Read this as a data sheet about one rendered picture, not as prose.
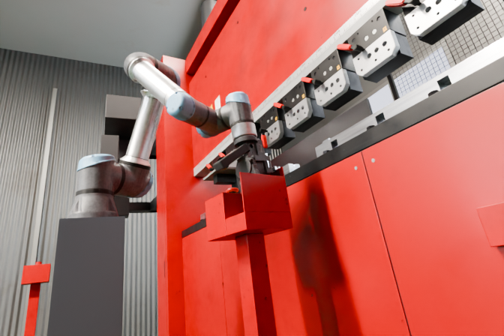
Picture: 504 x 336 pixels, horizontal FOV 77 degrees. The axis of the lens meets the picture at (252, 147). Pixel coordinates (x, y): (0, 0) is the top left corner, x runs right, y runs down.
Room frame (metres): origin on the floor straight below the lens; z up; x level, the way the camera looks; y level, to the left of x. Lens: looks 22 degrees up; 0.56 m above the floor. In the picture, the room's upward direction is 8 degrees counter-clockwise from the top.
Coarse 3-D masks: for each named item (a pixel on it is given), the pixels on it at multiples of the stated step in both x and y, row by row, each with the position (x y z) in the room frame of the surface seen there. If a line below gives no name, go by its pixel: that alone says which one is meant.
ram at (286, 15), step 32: (256, 0) 1.28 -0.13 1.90; (288, 0) 1.09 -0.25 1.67; (320, 0) 0.94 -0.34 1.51; (352, 0) 0.83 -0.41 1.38; (384, 0) 0.75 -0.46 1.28; (224, 32) 1.61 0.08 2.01; (256, 32) 1.32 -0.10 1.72; (288, 32) 1.12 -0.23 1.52; (320, 32) 0.97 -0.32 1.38; (352, 32) 0.86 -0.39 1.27; (224, 64) 1.65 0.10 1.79; (256, 64) 1.36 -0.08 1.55; (288, 64) 1.16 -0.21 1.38; (192, 96) 2.15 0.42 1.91; (224, 96) 1.69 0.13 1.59; (256, 96) 1.39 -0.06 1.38; (192, 128) 2.18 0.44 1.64
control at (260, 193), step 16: (240, 176) 0.80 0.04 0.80; (256, 176) 0.83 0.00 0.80; (272, 176) 0.87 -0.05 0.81; (256, 192) 0.83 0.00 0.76; (272, 192) 0.86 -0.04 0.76; (208, 208) 0.93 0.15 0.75; (224, 208) 0.87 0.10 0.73; (240, 208) 0.90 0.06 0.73; (256, 208) 0.82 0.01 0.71; (272, 208) 0.86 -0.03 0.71; (288, 208) 0.89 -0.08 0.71; (208, 224) 0.94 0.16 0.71; (224, 224) 0.87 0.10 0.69; (240, 224) 0.82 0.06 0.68; (256, 224) 0.82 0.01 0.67; (272, 224) 0.85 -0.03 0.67; (288, 224) 0.89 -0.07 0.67; (208, 240) 0.94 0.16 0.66; (224, 240) 0.98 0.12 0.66
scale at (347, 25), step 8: (376, 0) 0.77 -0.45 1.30; (360, 8) 0.82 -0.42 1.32; (368, 8) 0.80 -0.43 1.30; (352, 16) 0.85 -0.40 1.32; (360, 16) 0.83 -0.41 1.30; (344, 24) 0.88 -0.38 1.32; (352, 24) 0.86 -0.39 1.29; (336, 32) 0.92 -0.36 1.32; (344, 32) 0.89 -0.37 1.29; (328, 40) 0.95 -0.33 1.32; (320, 48) 0.99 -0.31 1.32; (312, 56) 1.03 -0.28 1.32; (304, 64) 1.07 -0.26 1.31; (296, 72) 1.12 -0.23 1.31; (288, 80) 1.17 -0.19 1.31; (280, 88) 1.22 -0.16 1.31; (272, 96) 1.28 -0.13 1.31; (264, 104) 1.35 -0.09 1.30; (256, 112) 1.41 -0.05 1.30
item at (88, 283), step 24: (72, 240) 0.92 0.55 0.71; (96, 240) 0.95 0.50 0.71; (120, 240) 0.98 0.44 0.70; (72, 264) 0.92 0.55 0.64; (96, 264) 0.95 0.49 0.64; (120, 264) 0.98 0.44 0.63; (72, 288) 0.92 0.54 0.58; (96, 288) 0.95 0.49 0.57; (120, 288) 0.98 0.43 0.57; (72, 312) 0.93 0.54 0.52; (96, 312) 0.95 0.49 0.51; (120, 312) 0.98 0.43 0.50
